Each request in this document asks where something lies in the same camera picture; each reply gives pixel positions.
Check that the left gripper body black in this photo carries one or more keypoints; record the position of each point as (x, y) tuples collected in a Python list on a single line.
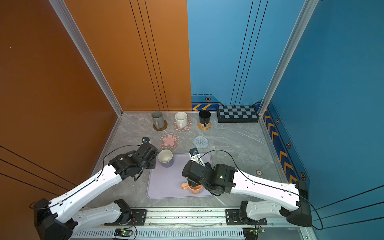
[(149, 165)]

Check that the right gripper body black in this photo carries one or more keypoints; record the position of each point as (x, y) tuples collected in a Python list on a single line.
[(206, 186)]

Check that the orange mug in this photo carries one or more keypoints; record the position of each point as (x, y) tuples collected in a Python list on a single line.
[(192, 188)]

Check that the white cup lavender outside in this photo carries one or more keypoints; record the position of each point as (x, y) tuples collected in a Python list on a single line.
[(165, 158)]

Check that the blue woven round coaster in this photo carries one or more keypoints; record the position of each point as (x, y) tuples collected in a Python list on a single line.
[(201, 142)]

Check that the pink flower coaster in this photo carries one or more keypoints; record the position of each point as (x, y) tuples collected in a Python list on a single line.
[(169, 141), (185, 129)]

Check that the rattan woven round coaster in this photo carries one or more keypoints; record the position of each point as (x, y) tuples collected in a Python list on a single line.
[(204, 126)]

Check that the grey mug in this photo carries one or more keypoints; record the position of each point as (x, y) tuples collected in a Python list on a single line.
[(158, 119)]

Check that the brown wooden coaster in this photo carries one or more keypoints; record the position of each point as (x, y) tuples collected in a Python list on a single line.
[(161, 129)]

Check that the black mug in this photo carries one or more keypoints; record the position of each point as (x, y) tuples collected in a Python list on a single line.
[(204, 116)]

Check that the white mug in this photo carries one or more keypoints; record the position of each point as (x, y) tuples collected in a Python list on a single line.
[(181, 119)]

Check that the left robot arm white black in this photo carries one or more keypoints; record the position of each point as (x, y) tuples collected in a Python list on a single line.
[(63, 216)]

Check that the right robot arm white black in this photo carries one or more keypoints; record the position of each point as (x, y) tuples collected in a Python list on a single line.
[(280, 199)]

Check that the lavender silicone tray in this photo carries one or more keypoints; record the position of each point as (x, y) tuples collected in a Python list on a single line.
[(166, 182)]

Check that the small round marker sticker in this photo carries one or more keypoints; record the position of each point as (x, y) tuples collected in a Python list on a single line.
[(259, 173)]

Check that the circuit board right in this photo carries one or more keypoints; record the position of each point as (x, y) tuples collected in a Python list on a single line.
[(252, 233)]

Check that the green circuit board left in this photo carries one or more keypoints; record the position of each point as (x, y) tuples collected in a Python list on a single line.
[(124, 234)]

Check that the black checkerboard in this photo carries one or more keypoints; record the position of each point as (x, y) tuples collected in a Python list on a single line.
[(237, 114)]

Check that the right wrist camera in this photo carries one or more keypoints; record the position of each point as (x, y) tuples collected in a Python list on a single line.
[(195, 156)]

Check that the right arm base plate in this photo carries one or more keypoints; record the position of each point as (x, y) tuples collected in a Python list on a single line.
[(238, 217)]

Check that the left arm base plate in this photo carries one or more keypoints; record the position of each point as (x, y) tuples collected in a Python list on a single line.
[(139, 216)]

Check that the aluminium front rail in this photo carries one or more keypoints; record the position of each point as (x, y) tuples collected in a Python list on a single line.
[(194, 217)]

